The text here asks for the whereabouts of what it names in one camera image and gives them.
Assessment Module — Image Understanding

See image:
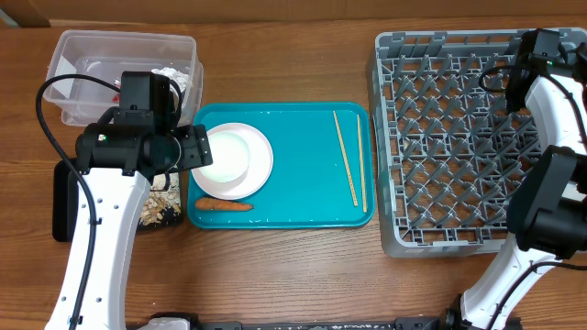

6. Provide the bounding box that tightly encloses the orange carrot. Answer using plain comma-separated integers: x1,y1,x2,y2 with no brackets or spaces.
194,197,254,212

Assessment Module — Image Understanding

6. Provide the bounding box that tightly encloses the cream bowl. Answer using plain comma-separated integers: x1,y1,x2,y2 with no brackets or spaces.
200,131,250,183

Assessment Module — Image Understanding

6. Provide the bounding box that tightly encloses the wooden chopstick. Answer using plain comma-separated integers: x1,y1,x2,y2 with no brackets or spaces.
333,111,358,207
357,115,367,214

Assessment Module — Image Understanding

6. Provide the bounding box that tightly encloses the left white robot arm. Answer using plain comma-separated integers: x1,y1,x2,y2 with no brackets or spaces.
46,123,212,329

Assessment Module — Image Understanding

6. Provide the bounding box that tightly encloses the teal serving tray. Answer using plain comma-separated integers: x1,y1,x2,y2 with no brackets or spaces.
187,102,375,229

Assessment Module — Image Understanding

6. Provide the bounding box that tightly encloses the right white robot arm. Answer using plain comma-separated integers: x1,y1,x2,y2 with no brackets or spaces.
438,56,586,329

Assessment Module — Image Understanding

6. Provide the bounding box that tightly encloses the black waste tray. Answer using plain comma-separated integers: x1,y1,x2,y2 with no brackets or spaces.
52,161,159,242

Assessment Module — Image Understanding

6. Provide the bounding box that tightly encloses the white tissue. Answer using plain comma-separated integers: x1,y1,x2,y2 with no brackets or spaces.
151,67,190,94

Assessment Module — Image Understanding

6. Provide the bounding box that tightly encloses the food scraps and rice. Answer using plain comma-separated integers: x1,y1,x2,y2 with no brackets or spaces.
138,173,183,230

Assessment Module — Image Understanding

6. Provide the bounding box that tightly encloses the right wooden chopstick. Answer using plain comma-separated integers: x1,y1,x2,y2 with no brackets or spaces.
357,115,367,214

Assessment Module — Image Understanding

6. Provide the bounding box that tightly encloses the left wooden chopstick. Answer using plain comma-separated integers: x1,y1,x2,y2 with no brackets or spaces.
333,111,358,207

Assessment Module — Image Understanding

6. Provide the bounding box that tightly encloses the grey dishwasher rack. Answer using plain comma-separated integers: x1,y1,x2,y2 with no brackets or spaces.
367,29,542,258

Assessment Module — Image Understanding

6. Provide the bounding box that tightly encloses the clear plastic bin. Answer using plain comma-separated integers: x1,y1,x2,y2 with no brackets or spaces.
43,30,204,127

